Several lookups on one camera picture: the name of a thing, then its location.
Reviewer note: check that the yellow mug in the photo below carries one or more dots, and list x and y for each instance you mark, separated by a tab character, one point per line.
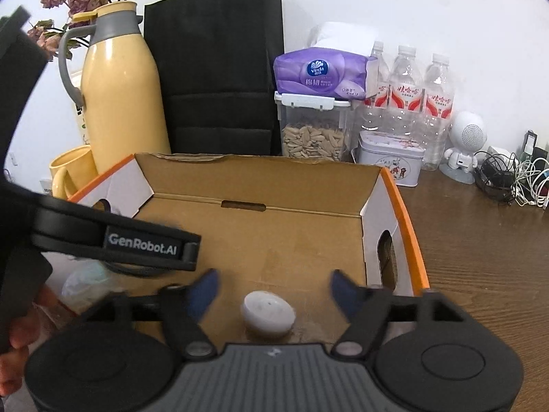
73	171

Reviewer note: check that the clear water bottle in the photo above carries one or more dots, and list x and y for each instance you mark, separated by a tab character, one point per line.
439	94
405	81
379	77

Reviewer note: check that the black paper bag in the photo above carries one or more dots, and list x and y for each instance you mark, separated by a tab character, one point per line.
214	73

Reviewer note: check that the person's left hand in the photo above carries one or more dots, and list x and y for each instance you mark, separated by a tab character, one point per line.
30	330

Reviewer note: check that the white milk carton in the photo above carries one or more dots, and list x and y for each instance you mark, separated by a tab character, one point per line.
79	124

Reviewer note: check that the yellow thermos jug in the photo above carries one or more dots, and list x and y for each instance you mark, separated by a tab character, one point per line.
120	94

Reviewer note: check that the clear container of seeds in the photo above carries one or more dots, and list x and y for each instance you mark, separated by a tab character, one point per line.
313	137

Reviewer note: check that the white tin box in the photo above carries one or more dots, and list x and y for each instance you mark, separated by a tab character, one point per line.
386	158

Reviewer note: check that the orange cardboard box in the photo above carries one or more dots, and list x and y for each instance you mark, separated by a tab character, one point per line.
278	244

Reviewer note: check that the dried pink flowers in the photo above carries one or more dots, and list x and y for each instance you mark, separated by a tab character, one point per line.
79	2

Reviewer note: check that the small dark bottle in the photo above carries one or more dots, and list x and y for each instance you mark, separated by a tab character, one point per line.
530	143

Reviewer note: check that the purple tissue pack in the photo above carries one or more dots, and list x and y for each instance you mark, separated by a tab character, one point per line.
317	73

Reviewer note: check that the white robot figure speaker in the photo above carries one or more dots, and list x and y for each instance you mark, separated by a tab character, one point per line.
467	131

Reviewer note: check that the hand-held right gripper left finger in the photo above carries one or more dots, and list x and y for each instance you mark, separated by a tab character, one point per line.
206	292

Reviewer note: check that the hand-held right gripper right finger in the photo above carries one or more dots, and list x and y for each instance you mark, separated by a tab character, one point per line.
343	288

